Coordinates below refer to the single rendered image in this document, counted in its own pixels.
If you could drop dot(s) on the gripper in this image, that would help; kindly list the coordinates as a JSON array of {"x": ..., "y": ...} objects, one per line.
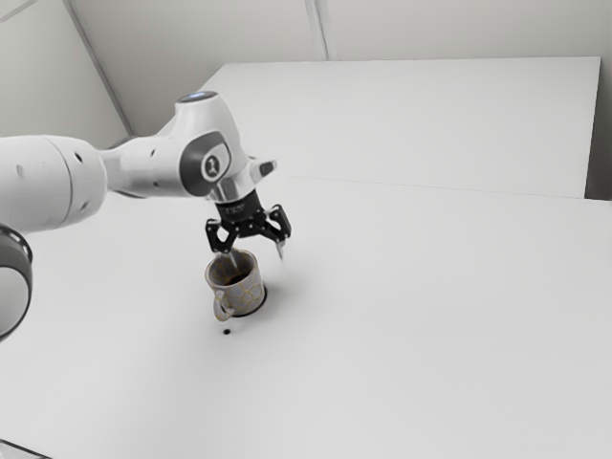
[{"x": 237, "y": 212}]

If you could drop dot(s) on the grey mug with yellow pattern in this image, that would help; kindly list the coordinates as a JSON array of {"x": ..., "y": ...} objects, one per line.
[{"x": 236, "y": 287}]

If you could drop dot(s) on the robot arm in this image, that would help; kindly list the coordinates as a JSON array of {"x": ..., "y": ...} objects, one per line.
[{"x": 143, "y": 162}]

